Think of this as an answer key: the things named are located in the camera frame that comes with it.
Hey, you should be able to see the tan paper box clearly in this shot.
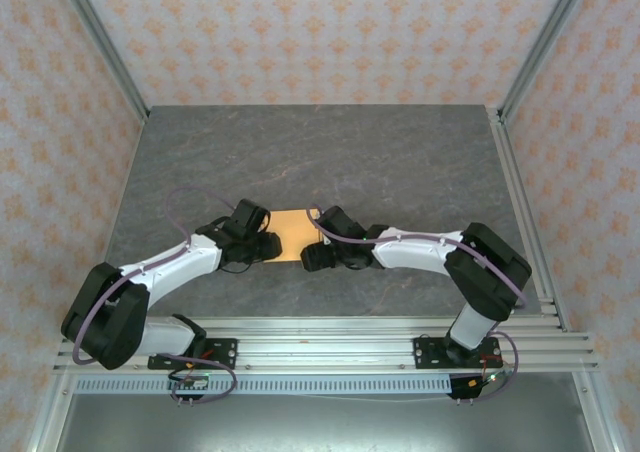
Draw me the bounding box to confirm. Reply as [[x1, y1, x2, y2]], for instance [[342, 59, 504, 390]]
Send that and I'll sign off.
[[262, 208, 327, 264]]

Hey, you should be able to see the small circuit board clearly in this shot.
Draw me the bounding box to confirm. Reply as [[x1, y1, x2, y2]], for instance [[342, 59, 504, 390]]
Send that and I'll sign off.
[[168, 371, 210, 389], [452, 369, 509, 401]]

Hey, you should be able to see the grey metal sheet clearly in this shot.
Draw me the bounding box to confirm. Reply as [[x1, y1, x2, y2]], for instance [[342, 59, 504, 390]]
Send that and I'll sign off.
[[54, 394, 596, 452]]

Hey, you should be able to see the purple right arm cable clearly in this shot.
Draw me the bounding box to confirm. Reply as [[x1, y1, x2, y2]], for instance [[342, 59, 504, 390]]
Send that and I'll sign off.
[[308, 202, 529, 404]]

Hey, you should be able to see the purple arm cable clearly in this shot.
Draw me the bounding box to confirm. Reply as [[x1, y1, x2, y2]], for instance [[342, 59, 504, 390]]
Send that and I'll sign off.
[[72, 186, 239, 407], [308, 202, 529, 404]]

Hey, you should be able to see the aluminium mounting rail bed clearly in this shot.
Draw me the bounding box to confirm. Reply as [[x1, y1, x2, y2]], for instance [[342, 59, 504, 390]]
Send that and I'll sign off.
[[52, 315, 599, 373]]

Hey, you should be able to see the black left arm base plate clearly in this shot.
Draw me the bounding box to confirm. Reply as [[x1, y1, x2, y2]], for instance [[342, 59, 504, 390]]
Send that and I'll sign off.
[[147, 338, 239, 370]]

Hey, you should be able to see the slotted grey cable duct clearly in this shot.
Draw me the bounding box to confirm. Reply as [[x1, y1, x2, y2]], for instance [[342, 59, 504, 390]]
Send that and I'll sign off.
[[74, 376, 454, 396]]

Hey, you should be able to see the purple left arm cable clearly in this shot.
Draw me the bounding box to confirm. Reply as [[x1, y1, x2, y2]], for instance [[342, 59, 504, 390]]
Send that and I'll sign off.
[[72, 186, 239, 407]]

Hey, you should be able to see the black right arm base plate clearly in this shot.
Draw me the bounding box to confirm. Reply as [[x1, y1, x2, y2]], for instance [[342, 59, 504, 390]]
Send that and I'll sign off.
[[413, 336, 501, 371]]

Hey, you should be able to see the wide aluminium side rail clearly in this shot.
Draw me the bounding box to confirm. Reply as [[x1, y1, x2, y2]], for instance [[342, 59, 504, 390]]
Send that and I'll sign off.
[[487, 106, 571, 333]]

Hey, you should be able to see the aluminium frame post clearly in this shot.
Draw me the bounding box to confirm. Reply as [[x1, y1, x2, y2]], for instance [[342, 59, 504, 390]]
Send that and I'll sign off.
[[497, 0, 596, 123], [52, 0, 151, 123]]

